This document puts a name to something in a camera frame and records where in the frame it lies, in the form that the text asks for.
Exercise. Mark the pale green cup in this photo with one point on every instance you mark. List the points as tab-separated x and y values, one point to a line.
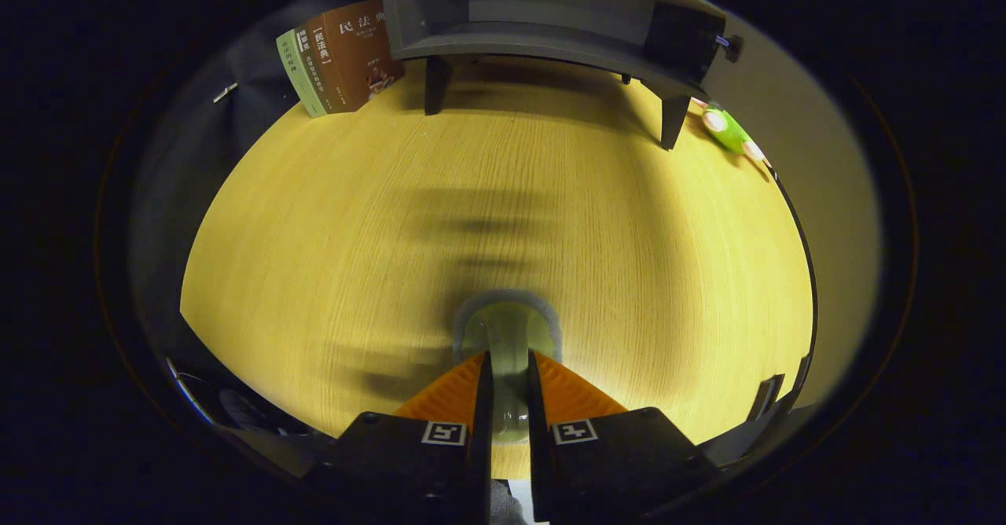
511	336

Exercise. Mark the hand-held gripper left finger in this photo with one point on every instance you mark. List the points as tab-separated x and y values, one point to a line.
481	446

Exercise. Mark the green and pink plush toy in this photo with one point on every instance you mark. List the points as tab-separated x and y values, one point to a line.
727	128

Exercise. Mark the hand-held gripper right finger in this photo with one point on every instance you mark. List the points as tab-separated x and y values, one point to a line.
538	446

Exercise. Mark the grey cabinet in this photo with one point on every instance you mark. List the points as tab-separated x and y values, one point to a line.
534	38

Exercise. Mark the thin brown book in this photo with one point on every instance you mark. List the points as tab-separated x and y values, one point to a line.
318	77

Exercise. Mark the white clothespin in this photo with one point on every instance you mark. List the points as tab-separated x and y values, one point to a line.
224	93

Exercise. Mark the thick brown book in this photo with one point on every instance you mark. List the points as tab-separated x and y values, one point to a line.
361	53

